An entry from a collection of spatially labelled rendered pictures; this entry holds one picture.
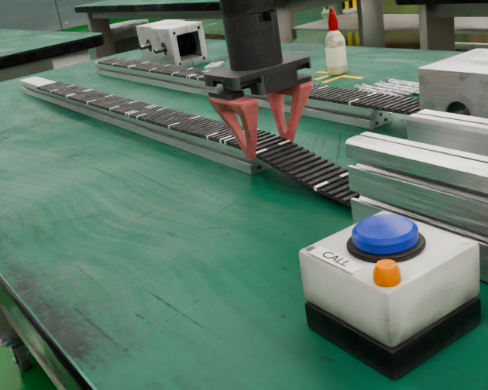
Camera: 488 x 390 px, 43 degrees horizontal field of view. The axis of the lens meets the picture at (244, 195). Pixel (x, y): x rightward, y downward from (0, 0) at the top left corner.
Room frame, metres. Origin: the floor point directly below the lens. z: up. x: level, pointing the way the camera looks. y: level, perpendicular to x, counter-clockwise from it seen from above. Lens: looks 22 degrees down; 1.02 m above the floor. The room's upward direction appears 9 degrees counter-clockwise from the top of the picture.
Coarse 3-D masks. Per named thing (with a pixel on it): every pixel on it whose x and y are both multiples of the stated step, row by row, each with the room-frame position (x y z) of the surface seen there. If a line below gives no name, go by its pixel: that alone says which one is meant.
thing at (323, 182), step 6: (342, 168) 0.61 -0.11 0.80; (330, 174) 0.59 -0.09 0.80; (336, 174) 0.60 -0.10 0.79; (342, 174) 0.59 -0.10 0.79; (312, 180) 0.58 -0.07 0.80; (318, 180) 0.58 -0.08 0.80; (324, 180) 0.59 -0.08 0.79; (330, 180) 0.58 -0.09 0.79; (336, 180) 0.58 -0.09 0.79; (312, 186) 0.58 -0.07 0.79; (318, 186) 0.57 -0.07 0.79; (324, 186) 0.57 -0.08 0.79
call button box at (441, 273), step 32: (320, 256) 0.34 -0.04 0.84; (352, 256) 0.34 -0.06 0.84; (384, 256) 0.32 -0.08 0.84; (416, 256) 0.32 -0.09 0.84; (448, 256) 0.32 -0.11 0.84; (320, 288) 0.34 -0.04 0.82; (352, 288) 0.31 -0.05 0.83; (384, 288) 0.30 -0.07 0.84; (416, 288) 0.30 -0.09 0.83; (448, 288) 0.31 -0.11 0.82; (320, 320) 0.34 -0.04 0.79; (352, 320) 0.32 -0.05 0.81; (384, 320) 0.29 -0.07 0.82; (416, 320) 0.30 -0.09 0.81; (448, 320) 0.31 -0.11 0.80; (480, 320) 0.33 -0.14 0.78; (352, 352) 0.32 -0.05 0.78; (384, 352) 0.29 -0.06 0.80; (416, 352) 0.30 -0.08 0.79
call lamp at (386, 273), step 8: (376, 264) 0.30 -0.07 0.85; (384, 264) 0.30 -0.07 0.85; (392, 264) 0.30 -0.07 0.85; (376, 272) 0.30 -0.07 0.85; (384, 272) 0.30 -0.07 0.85; (392, 272) 0.30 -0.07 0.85; (376, 280) 0.30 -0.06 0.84; (384, 280) 0.30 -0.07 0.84; (392, 280) 0.30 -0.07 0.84; (400, 280) 0.30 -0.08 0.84
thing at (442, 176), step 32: (416, 128) 0.52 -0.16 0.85; (448, 128) 0.49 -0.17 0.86; (480, 128) 0.46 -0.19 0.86; (384, 160) 0.45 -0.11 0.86; (416, 160) 0.42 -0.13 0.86; (448, 160) 0.40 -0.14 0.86; (480, 160) 0.40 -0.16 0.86; (384, 192) 0.45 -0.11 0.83; (416, 192) 0.42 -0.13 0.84; (448, 192) 0.40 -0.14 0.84; (480, 192) 0.38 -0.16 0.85; (448, 224) 0.41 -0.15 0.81; (480, 224) 0.38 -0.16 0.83; (480, 256) 0.38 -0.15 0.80
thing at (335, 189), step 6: (342, 180) 0.58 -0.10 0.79; (348, 180) 0.58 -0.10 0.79; (330, 186) 0.57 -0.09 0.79; (336, 186) 0.57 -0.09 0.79; (342, 186) 0.57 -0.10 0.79; (348, 186) 0.56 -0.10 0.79; (318, 192) 0.57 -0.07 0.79; (324, 192) 0.56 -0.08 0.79; (330, 192) 0.56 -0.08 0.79; (336, 192) 0.56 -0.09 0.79; (342, 192) 0.56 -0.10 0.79
